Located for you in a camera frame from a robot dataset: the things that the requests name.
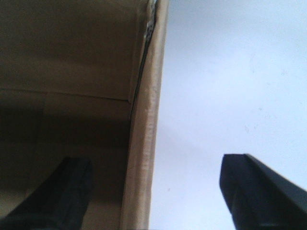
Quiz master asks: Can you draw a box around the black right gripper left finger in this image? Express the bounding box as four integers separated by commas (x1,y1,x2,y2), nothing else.
0,158,93,230

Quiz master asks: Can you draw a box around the brown cardboard box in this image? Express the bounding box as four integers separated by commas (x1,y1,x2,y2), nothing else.
0,0,169,230

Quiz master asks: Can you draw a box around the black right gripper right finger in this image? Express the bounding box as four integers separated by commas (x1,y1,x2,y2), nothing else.
219,154,307,230

